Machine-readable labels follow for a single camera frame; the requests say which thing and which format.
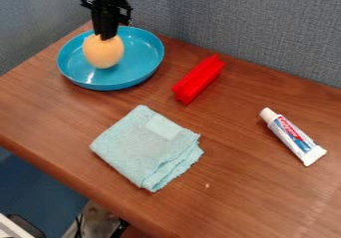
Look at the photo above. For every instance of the red plastic block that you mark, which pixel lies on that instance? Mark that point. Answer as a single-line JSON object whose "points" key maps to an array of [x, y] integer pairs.
{"points": [[194, 82]]}

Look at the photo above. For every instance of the light blue folded cloth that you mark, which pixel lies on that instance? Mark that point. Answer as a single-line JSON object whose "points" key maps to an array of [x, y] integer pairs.
{"points": [[147, 148]]}

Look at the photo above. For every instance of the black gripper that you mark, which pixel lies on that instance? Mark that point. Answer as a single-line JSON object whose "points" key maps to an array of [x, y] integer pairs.
{"points": [[105, 21]]}

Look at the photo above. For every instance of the blue plate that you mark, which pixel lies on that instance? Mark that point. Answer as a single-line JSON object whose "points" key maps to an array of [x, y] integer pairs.
{"points": [[142, 58]]}

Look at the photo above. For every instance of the grey object under table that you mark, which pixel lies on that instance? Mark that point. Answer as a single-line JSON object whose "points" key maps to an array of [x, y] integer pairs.
{"points": [[96, 222]]}

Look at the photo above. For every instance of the white toothpaste tube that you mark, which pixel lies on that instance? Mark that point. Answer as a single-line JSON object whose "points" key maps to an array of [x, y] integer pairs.
{"points": [[293, 137]]}

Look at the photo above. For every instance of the yellow orange foam ball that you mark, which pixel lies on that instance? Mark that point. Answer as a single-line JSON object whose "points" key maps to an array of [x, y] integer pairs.
{"points": [[103, 53]]}

